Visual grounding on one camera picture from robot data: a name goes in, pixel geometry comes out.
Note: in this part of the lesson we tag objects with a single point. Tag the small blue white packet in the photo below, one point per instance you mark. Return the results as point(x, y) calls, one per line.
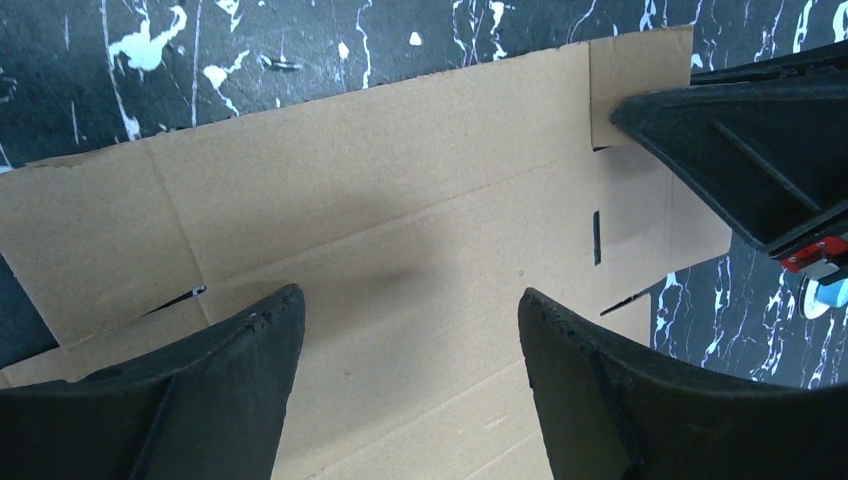
point(817, 299)

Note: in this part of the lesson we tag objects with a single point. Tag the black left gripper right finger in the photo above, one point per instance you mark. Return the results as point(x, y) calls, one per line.
point(611, 408)

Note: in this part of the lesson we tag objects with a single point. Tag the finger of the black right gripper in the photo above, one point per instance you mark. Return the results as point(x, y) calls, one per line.
point(764, 145)

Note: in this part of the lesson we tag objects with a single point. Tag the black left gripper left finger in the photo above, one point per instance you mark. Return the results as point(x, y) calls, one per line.
point(209, 406)

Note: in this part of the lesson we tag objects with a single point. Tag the brown cardboard box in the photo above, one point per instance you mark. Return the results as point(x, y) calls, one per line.
point(413, 216)

